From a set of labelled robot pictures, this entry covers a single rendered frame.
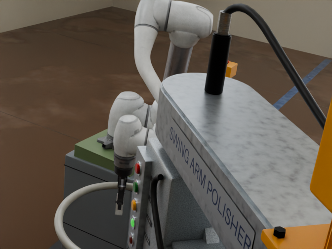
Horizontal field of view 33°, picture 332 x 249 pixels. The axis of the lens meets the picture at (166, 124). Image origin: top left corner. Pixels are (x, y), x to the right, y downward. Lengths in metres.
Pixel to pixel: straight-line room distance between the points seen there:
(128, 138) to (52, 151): 2.49
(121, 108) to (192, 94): 1.52
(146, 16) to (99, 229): 1.14
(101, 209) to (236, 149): 1.89
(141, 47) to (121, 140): 0.40
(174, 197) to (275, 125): 0.26
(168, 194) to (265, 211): 0.41
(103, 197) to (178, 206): 1.59
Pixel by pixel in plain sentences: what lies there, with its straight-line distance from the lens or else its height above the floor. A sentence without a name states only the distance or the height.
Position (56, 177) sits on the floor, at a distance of 4.19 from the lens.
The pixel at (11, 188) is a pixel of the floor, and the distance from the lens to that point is 4.06.
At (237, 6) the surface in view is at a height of 1.89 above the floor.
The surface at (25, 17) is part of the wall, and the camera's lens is 8.07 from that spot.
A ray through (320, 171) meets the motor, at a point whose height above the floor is 1.87.
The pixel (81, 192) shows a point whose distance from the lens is 2.21.
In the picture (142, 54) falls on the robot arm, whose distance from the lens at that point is 2.26.
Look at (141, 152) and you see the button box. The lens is 1.30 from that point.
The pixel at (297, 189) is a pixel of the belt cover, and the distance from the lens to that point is 0.87.
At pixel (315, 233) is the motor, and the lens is 0.73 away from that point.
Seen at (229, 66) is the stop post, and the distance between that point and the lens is 3.49.
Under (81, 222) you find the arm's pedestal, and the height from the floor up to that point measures 0.45.
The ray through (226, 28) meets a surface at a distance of 1.15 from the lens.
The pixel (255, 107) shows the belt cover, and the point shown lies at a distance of 1.15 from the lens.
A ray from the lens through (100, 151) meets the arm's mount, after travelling 2.71.
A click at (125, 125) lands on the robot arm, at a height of 1.24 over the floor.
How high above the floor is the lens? 2.10
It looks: 24 degrees down
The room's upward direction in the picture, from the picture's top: 7 degrees clockwise
